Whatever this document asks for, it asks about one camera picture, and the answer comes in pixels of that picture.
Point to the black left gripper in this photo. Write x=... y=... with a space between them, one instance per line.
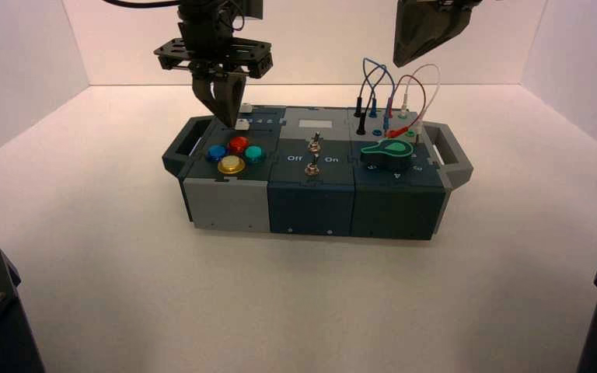
x=206 y=49

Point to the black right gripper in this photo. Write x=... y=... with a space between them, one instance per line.
x=460 y=2

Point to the white slider knob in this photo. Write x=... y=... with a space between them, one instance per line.
x=247 y=107
x=243 y=125

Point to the red round push button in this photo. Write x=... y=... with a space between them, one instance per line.
x=239 y=144

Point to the blue round push button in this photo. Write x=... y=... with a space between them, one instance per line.
x=216 y=153

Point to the teal round push button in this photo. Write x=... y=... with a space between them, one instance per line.
x=254 y=154

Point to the yellow round push button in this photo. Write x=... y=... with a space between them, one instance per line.
x=231 y=165

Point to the small grey display screen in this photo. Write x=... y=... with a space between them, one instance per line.
x=315 y=124

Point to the green rotary selector knob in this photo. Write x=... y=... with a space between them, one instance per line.
x=391 y=153

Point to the modular grey and teal control box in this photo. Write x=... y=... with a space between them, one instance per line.
x=309 y=201

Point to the metal toggle switch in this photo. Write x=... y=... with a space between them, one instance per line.
x=315 y=142
x=313 y=166

